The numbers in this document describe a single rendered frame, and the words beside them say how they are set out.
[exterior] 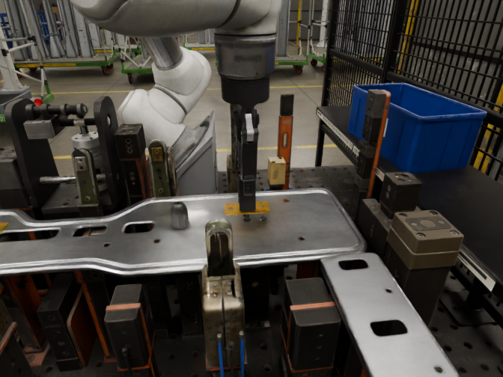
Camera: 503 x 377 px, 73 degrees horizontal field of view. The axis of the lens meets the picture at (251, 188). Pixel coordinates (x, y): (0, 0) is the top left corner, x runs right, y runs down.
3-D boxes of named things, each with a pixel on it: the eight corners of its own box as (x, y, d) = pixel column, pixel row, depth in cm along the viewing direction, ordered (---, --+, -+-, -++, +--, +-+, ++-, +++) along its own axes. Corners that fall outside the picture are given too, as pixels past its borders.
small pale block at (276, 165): (266, 289, 89) (270, 163, 72) (264, 279, 92) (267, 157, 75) (279, 287, 90) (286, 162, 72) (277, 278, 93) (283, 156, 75)
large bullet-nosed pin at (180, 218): (172, 236, 63) (168, 206, 59) (174, 227, 65) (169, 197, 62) (189, 235, 63) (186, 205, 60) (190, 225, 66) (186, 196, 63)
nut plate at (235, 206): (224, 215, 62) (224, 210, 61) (224, 204, 65) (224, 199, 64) (270, 212, 62) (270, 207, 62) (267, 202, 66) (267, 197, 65)
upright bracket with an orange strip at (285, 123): (272, 277, 93) (281, 95, 69) (272, 273, 94) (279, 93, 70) (283, 276, 93) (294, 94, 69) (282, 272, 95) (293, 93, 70)
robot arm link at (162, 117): (155, 158, 133) (106, 120, 124) (182, 123, 137) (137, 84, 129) (164, 156, 118) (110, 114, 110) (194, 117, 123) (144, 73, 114)
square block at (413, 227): (374, 384, 67) (418, 240, 50) (358, 348, 74) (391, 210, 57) (412, 379, 68) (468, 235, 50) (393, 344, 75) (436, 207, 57)
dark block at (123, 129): (144, 280, 92) (113, 133, 72) (147, 262, 98) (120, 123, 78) (162, 278, 93) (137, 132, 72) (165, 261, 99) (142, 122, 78)
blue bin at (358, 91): (406, 174, 75) (421, 117, 68) (345, 129, 101) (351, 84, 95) (470, 167, 78) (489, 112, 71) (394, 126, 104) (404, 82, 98)
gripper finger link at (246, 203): (255, 173, 59) (255, 176, 59) (254, 208, 63) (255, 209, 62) (238, 175, 59) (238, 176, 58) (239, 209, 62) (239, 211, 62)
